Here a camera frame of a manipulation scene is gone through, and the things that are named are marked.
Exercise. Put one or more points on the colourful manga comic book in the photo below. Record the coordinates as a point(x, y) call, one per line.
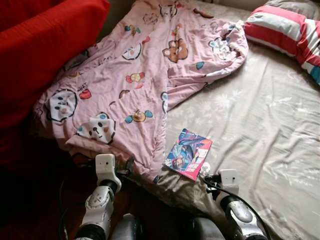
point(187, 152)

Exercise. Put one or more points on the red white blue striped pillow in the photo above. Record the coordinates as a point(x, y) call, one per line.
point(285, 27)

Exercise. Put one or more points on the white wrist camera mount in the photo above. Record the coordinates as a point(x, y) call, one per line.
point(105, 167)
point(229, 179)

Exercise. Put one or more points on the red folded cushion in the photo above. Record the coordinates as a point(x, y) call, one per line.
point(45, 45)

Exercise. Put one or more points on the pink cartoon print quilt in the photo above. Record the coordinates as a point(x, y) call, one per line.
point(145, 75)

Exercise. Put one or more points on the beige pillow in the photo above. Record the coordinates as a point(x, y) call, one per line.
point(300, 2)

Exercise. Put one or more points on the white tissue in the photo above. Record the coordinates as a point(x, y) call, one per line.
point(205, 168)

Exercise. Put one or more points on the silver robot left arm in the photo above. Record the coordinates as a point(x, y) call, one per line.
point(97, 207)

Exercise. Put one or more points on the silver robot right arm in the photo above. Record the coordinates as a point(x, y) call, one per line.
point(242, 215)

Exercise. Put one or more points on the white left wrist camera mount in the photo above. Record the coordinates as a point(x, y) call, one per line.
point(105, 167)

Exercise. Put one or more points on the bed with beige floral sheet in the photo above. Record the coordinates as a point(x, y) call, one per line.
point(260, 115)

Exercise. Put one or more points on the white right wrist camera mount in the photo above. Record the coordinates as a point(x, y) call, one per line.
point(229, 179)

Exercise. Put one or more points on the grey robot right leg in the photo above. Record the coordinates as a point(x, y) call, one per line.
point(207, 231)

